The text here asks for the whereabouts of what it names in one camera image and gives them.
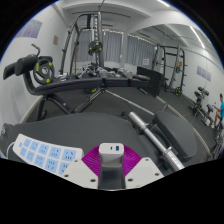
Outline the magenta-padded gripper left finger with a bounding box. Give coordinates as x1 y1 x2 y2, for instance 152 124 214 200
61 146 103 190

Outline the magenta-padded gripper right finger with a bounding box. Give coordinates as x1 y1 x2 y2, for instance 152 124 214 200
120 148 165 190

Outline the white charger block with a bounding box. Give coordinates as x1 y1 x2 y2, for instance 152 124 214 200
98 142 125 176

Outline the silver barbell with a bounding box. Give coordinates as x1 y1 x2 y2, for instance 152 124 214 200
128 111 186 172

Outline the white power strip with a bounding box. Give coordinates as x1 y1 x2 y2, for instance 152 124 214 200
12 133 84 176

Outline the large black padded bench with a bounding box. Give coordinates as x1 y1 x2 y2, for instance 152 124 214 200
0 111 148 176

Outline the small black bench pad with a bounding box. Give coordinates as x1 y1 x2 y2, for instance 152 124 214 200
0 122 16 156
153 110 198 163

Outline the black bench with roller pads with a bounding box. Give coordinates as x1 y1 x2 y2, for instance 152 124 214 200
3 43 151 123

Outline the black box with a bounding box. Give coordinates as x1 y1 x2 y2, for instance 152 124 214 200
136 65 164 98

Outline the black exercise machine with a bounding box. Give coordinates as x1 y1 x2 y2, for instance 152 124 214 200
189 86 218 128

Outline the group of dumbbells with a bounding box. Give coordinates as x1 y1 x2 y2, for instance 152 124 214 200
78 64 134 81

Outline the person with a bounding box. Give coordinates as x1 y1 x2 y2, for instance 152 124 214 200
213 93 224 129

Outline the black yellow weight plate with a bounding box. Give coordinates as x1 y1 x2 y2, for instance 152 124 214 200
87 40 103 56
32 58 56 85

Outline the black squat rack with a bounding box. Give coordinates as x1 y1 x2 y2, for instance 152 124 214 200
153 43 187 98

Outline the grey window curtain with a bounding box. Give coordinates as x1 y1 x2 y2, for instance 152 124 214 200
75 29 123 64
125 34 157 69

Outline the grey power rack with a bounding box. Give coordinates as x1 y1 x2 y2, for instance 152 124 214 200
59 11 106 76

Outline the short ceiling light strip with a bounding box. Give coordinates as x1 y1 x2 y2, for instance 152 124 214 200
189 25 206 50

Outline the long ceiling light strip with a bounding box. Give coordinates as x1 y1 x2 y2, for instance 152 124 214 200
156 0 171 8

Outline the white power strip cable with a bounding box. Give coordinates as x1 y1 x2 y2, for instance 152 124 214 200
5 141 17 158

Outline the small purple wall poster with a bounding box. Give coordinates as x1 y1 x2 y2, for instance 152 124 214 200
196 65 212 82

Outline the large purple wall poster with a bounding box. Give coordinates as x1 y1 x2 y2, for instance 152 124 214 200
14 18 44 39

